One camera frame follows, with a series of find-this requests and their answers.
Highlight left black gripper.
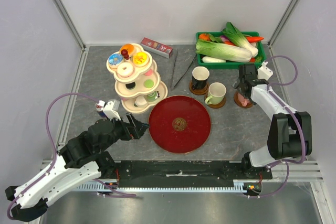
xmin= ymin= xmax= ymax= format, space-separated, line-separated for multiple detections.
xmin=97 ymin=112 xmax=150 ymax=154

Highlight white cake slice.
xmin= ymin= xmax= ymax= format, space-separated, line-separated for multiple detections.
xmin=134 ymin=95 xmax=148 ymax=108

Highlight pink mug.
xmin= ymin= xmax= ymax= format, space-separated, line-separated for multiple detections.
xmin=235 ymin=92 xmax=251 ymax=108

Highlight green swirl roll cake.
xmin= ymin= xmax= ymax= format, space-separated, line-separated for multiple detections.
xmin=146 ymin=91 xmax=160 ymax=102

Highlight light green mug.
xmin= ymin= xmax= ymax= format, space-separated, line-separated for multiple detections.
xmin=207 ymin=82 xmax=226 ymax=98

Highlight black cookie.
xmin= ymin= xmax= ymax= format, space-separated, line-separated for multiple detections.
xmin=125 ymin=82 xmax=136 ymax=90

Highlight green cookie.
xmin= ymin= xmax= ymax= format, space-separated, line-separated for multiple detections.
xmin=143 ymin=79 xmax=154 ymax=89

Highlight black and white mug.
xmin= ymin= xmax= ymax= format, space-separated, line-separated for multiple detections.
xmin=192 ymin=66 xmax=209 ymax=90

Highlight metal tongs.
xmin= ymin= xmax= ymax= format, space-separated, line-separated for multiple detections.
xmin=170 ymin=49 xmax=197 ymax=91

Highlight pink cookie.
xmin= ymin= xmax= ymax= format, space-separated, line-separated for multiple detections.
xmin=145 ymin=69 xmax=153 ymax=76

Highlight white donut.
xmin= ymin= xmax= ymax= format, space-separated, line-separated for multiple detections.
xmin=117 ymin=62 xmax=134 ymax=78

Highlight yellow donut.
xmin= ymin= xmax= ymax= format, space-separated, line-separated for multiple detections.
xmin=132 ymin=52 xmax=149 ymax=67

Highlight blue donut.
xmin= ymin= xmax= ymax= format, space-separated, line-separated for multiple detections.
xmin=108 ymin=53 xmax=124 ymax=68

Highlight orange donut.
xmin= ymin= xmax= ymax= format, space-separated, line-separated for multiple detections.
xmin=119 ymin=44 xmax=136 ymax=57

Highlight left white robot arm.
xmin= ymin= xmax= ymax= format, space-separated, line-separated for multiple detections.
xmin=5 ymin=113 xmax=150 ymax=222

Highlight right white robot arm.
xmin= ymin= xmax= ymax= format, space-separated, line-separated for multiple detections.
xmin=233 ymin=63 xmax=312 ymax=179

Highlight brown wooden coaster right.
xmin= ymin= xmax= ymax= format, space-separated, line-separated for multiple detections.
xmin=234 ymin=91 xmax=254 ymax=109

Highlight brown wooden coaster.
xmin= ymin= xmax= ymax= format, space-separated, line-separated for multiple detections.
xmin=188 ymin=81 xmax=209 ymax=95
xmin=234 ymin=91 xmax=254 ymax=109
xmin=204 ymin=96 xmax=226 ymax=109

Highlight napa cabbage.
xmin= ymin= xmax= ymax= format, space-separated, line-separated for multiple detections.
xmin=195 ymin=39 xmax=252 ymax=63

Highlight brown wooden coaster middle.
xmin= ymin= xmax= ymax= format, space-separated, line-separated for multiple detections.
xmin=204 ymin=96 xmax=226 ymax=109

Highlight red chili pepper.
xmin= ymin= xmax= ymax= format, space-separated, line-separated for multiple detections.
xmin=246 ymin=37 xmax=264 ymax=43

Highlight red round tray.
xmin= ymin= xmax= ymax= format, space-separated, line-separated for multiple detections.
xmin=149 ymin=95 xmax=211 ymax=154

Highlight red bull can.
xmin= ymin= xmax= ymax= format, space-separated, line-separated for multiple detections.
xmin=95 ymin=102 xmax=106 ymax=118

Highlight purple onion toy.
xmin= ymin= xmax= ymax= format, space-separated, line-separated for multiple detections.
xmin=220 ymin=35 xmax=230 ymax=43

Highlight white radish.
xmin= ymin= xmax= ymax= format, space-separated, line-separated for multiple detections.
xmin=202 ymin=56 xmax=226 ymax=63

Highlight cream three-tier dessert stand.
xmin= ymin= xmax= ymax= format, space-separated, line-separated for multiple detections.
xmin=106 ymin=43 xmax=168 ymax=114

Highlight green plastic basket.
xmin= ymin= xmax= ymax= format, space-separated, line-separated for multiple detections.
xmin=196 ymin=31 xmax=266 ymax=69

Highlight bok choy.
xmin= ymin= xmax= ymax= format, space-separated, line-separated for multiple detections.
xmin=222 ymin=22 xmax=258 ymax=58

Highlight brown wooden coaster left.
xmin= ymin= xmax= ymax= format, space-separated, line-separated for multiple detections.
xmin=188 ymin=81 xmax=209 ymax=95

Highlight orange pumpkin toy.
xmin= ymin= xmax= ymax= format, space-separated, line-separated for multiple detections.
xmin=198 ymin=34 xmax=211 ymax=41

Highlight red rectangular box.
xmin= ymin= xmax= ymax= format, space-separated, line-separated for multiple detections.
xmin=140 ymin=37 xmax=173 ymax=59

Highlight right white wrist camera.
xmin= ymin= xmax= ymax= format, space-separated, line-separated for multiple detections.
xmin=257 ymin=61 xmax=274 ymax=81

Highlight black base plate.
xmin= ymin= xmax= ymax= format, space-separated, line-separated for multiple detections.
xmin=101 ymin=161 xmax=272 ymax=189

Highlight white slotted cable duct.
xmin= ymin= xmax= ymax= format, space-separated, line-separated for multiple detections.
xmin=74 ymin=180 xmax=247 ymax=193

